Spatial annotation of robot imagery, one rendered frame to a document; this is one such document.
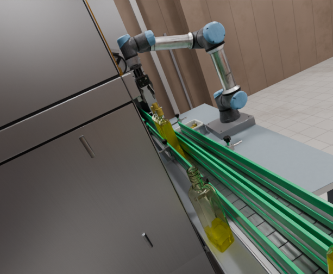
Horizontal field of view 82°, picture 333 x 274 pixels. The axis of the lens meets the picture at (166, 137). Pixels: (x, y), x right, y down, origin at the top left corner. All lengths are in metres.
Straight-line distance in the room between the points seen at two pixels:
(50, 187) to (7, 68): 0.27
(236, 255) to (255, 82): 4.05
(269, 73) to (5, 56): 4.44
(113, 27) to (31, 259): 1.90
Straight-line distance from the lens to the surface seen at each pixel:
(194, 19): 3.63
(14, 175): 0.56
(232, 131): 1.38
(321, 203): 0.60
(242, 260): 0.61
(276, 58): 4.70
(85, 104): 0.47
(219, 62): 1.25
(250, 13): 4.40
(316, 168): 1.03
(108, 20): 2.17
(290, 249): 0.62
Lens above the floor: 1.40
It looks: 22 degrees down
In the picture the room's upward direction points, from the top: 24 degrees counter-clockwise
